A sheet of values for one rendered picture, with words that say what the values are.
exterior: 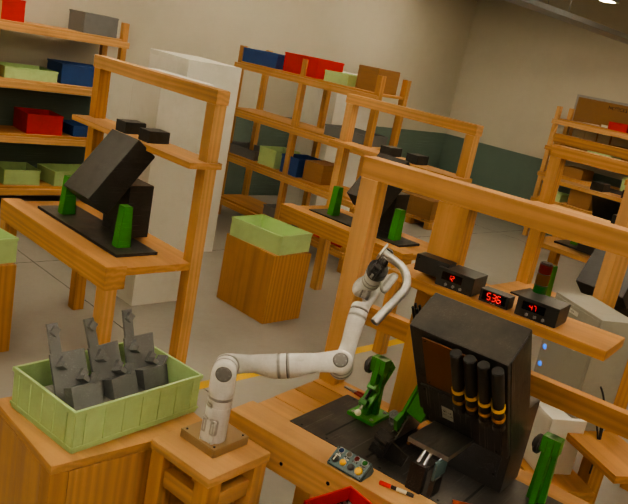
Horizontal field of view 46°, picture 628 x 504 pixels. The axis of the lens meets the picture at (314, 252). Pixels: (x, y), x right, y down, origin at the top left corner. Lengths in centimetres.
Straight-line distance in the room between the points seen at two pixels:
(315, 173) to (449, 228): 573
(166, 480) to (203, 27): 821
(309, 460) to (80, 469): 83
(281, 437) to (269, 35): 881
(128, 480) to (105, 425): 25
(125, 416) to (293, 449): 65
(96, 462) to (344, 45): 1009
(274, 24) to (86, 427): 898
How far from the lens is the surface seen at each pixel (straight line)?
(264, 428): 298
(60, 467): 286
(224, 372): 272
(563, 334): 282
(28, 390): 306
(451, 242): 306
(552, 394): 311
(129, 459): 301
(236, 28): 1083
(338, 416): 319
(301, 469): 292
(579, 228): 287
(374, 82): 818
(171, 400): 312
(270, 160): 921
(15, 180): 895
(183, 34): 1033
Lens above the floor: 234
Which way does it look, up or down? 15 degrees down
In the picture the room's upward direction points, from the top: 11 degrees clockwise
